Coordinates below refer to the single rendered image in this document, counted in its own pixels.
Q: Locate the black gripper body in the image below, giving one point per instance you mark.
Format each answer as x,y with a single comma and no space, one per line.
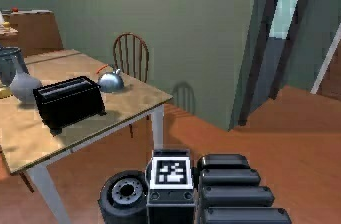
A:
123,196

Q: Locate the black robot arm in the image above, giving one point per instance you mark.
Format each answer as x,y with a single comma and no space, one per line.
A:
221,190

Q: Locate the wooden table with white legs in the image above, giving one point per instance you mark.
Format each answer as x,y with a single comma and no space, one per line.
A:
78,113

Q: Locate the black toaster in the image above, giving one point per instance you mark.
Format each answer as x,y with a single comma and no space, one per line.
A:
69,101

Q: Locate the grey vase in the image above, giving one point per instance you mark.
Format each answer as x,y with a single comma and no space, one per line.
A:
24,87

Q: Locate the blue-grey bucket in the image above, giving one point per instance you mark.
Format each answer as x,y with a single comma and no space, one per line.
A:
5,63

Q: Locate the brown wooden cabinet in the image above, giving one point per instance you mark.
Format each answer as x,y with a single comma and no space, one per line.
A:
34,31

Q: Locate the dark framed room door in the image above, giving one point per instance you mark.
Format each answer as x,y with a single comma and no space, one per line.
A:
264,63

